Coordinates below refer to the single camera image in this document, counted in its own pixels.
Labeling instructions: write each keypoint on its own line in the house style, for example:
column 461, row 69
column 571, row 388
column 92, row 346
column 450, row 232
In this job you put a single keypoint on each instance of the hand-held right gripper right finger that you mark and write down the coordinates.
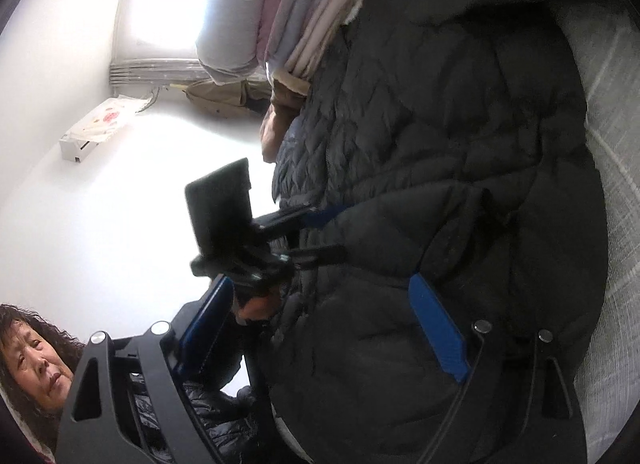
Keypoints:
column 440, row 329

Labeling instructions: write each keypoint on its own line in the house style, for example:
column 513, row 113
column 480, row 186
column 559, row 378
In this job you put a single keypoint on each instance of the stack of folded blankets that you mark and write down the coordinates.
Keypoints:
column 310, row 9

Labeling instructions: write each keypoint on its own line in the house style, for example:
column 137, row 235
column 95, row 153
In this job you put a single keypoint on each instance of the brown cloth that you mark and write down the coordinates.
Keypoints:
column 280, row 114

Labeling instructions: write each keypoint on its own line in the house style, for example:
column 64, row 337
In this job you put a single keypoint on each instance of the khaki bag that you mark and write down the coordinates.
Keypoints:
column 220, row 96

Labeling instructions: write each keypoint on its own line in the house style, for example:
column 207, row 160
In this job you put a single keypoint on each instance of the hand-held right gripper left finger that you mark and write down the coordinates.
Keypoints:
column 205, row 329

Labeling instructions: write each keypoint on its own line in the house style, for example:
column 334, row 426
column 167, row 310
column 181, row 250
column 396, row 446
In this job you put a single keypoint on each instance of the grey quilted bedspread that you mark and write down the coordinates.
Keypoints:
column 616, row 194

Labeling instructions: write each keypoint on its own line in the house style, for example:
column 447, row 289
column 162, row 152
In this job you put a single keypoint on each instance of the person with dark curly hair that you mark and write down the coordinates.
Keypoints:
column 35, row 369

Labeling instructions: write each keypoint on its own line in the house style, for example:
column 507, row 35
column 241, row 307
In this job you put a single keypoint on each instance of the white air conditioner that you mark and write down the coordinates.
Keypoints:
column 95, row 129

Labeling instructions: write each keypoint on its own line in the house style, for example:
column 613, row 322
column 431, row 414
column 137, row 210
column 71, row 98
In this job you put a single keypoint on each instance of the black puffer jacket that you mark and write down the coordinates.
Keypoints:
column 425, row 144

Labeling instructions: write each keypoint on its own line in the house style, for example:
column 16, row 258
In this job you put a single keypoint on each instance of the person's left hand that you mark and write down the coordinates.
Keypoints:
column 257, row 306

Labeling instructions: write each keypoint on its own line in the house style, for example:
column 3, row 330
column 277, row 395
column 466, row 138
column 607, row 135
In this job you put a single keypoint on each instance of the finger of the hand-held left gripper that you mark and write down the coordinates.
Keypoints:
column 320, row 218
column 325, row 254

